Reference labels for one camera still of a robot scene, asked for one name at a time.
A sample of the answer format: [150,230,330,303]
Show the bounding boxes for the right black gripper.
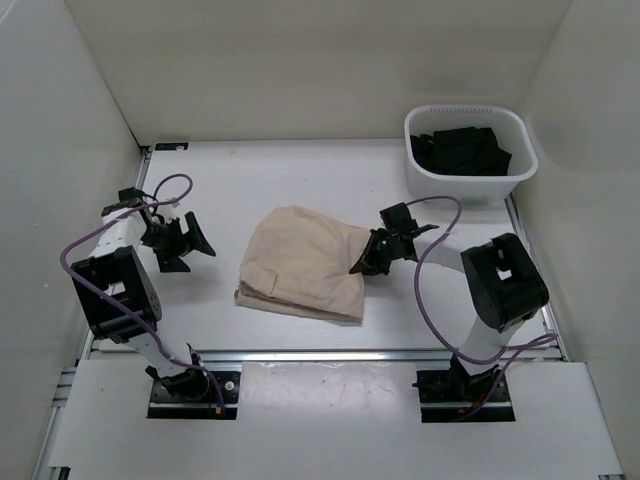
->
[351,229,399,276]

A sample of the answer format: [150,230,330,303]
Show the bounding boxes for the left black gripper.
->
[140,211,215,272]

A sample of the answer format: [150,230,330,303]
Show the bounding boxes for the beige trousers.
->
[234,205,371,324]

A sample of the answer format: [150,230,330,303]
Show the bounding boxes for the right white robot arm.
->
[350,196,549,400]

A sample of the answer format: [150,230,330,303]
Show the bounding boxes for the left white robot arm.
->
[61,187,216,400]

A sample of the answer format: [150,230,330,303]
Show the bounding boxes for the white plastic basket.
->
[404,105,538,203]

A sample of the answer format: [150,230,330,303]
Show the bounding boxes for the black folded garment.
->
[410,127,512,177]

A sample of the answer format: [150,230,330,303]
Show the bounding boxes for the front aluminium rail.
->
[200,349,451,363]

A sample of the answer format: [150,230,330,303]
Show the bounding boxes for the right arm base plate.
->
[412,368,516,424]

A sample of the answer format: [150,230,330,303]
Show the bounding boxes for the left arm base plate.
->
[145,366,241,420]

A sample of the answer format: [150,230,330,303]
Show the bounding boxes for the left aluminium frame rail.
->
[29,144,154,480]

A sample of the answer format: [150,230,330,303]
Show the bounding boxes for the aluminium frame rail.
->
[29,144,154,480]
[505,193,568,362]

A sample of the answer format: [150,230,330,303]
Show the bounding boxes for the right aluminium frame rail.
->
[505,193,568,362]

